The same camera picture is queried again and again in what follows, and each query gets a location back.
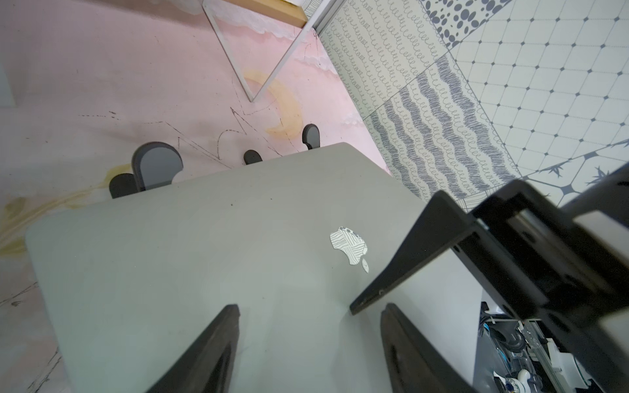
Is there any black folding laptop stand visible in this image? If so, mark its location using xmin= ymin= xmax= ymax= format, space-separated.
xmin=107 ymin=123 xmax=321 ymax=200

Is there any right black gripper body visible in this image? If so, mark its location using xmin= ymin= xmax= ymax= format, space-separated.
xmin=455 ymin=166 xmax=628 ymax=392

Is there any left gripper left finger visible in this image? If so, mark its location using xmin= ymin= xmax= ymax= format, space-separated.
xmin=148 ymin=305 xmax=240 ymax=393

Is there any pink floral table mat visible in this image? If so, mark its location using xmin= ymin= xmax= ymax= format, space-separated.
xmin=1 ymin=1 xmax=383 ymax=392

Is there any white and wood side table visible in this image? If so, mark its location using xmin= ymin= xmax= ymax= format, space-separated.
xmin=201 ymin=1 xmax=342 ymax=103

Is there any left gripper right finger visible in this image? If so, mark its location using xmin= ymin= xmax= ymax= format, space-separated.
xmin=380 ymin=303 xmax=474 ymax=392

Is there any silver laptop computer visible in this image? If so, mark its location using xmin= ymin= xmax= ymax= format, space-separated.
xmin=26 ymin=143 xmax=483 ymax=392

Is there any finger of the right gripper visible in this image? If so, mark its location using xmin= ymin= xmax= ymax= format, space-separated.
xmin=350 ymin=191 xmax=474 ymax=315

